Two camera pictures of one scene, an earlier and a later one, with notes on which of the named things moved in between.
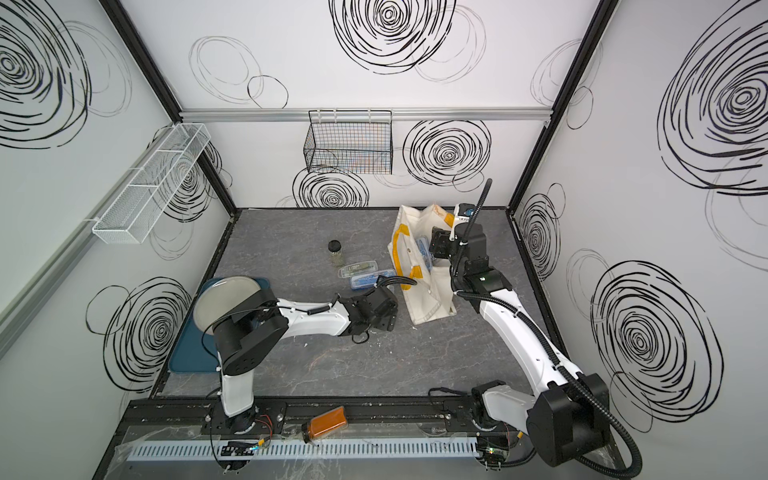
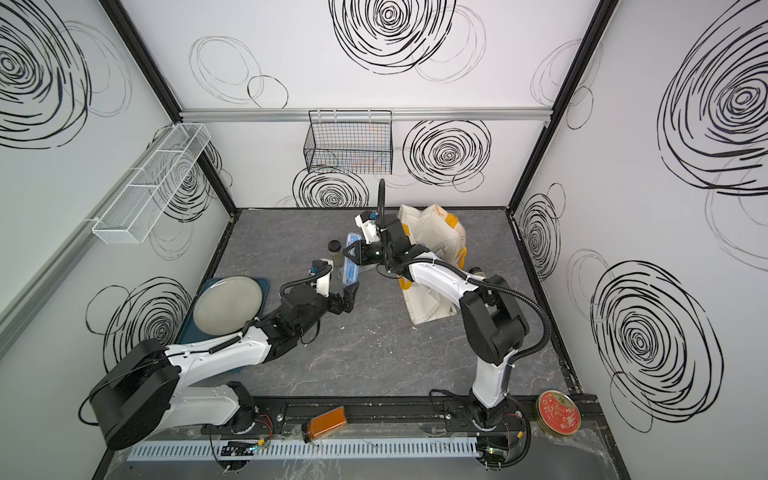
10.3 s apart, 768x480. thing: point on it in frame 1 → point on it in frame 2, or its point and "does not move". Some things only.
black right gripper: (440, 239) → (361, 254)
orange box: (327, 421) does not move
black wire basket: (350, 142) does not move
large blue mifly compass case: (368, 281) → (351, 269)
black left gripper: (390, 320) → (348, 299)
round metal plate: (223, 299) does not move
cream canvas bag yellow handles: (432, 297) does not move
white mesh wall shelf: (133, 213) does not move
